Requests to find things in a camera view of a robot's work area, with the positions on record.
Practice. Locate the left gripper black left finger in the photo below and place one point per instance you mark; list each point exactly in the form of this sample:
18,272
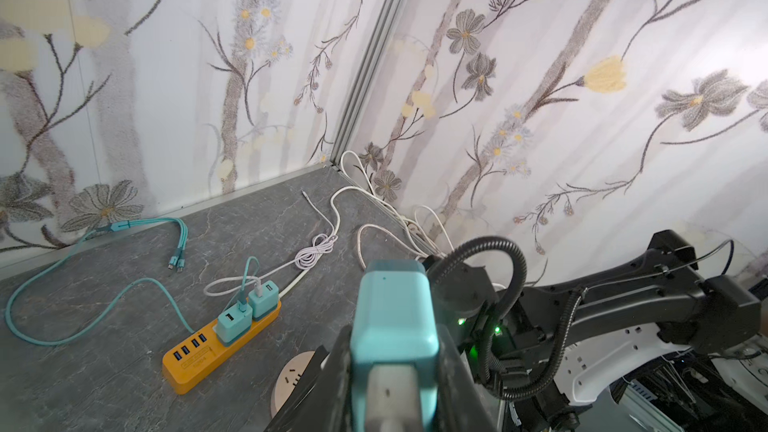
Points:
322,402

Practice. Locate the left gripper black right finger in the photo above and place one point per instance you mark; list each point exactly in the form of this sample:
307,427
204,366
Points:
459,407

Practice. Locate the round pink power socket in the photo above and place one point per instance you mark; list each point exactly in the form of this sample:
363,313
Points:
288,379

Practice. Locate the teal charger adapter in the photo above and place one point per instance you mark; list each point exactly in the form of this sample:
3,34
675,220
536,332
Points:
394,345
263,299
234,322

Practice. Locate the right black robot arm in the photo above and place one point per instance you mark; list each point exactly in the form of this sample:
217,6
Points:
549,351

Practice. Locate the orange power strip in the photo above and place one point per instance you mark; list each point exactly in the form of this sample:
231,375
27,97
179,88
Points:
195,358

